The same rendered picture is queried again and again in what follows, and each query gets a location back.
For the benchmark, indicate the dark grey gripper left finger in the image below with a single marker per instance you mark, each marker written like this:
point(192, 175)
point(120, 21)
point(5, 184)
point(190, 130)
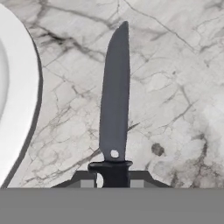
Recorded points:
point(83, 178)

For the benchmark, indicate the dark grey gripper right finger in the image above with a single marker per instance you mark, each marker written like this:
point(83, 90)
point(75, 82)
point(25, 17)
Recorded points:
point(140, 178)

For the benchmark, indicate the dark grey butter knife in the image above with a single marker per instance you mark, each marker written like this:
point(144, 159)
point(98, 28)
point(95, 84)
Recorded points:
point(115, 102)

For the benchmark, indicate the white plate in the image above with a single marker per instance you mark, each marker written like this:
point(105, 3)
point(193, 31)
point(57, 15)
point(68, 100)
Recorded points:
point(17, 110)

